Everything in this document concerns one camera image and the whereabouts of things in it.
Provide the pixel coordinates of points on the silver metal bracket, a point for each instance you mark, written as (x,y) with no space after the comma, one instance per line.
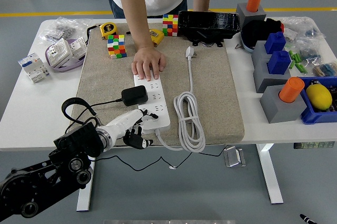
(234,156)

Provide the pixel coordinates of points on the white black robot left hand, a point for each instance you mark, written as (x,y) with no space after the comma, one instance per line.
(123,125)

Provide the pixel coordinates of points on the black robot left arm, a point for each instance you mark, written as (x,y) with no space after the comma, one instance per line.
(79,139)

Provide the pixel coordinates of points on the purple tray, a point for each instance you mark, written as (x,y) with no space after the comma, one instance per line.
(65,68)

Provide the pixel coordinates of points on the white power strip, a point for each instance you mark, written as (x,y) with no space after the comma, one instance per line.
(160,124)

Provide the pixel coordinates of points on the white wall socket panel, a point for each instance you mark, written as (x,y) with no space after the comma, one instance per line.
(60,51)
(78,47)

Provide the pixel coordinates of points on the black box in plastic wrap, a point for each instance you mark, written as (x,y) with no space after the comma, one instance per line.
(208,23)

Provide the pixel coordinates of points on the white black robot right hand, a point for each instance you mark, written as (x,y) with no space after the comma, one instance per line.
(306,219)

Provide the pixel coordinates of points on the clear plastic bag of parts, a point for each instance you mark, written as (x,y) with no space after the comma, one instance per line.
(302,27)

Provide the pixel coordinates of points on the white circuit breaker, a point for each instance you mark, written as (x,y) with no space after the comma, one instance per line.
(34,67)

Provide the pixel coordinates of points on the yellow tape measure chrome clip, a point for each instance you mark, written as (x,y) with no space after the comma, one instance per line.
(158,37)

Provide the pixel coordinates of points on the clear bag of resistors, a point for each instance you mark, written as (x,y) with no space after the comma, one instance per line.
(325,69)

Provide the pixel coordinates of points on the yellow tape measure black label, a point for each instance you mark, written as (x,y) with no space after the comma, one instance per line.
(109,29)

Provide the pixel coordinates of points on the blue block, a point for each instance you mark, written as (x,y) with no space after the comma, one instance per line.
(279,62)
(275,42)

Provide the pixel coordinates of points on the orange cylinder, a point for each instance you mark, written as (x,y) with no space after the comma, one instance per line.
(291,91)
(254,1)

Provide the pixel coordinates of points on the clear bag of blue parts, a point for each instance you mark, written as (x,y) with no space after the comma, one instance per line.
(310,54)

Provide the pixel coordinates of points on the light blue bowl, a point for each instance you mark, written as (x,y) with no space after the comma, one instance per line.
(247,47)

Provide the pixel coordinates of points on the multicoloured puzzle cube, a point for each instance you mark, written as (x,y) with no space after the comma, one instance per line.
(170,25)
(117,47)

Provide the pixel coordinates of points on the blue plastic bin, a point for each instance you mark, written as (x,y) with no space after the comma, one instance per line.
(313,118)

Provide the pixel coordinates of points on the small black white toy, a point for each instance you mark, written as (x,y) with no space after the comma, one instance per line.
(314,82)

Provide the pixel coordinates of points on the grey block with hole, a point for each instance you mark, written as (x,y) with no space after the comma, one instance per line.
(245,14)
(279,112)
(259,51)
(262,76)

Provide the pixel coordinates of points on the black plug adapter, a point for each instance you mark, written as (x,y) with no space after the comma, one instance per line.
(134,96)

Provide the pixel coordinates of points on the grey-brown mat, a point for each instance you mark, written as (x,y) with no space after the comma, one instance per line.
(210,102)

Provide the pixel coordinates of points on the white table leg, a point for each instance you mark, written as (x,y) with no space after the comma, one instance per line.
(85,197)
(271,179)

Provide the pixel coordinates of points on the table height control panel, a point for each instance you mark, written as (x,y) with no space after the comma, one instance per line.
(313,145)

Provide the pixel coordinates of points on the clear bag of metal screws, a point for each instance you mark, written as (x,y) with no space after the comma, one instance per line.
(63,29)

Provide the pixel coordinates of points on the yellow lemon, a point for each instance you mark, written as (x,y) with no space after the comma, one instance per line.
(319,97)

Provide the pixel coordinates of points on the person's right forearm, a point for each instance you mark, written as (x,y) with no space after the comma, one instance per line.
(134,5)

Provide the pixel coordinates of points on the person's right hand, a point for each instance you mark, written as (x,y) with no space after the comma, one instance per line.
(147,60)

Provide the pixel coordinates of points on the green plastic wall anchor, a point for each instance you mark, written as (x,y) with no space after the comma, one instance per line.
(295,57)
(299,58)
(297,66)
(303,68)
(291,54)
(292,64)

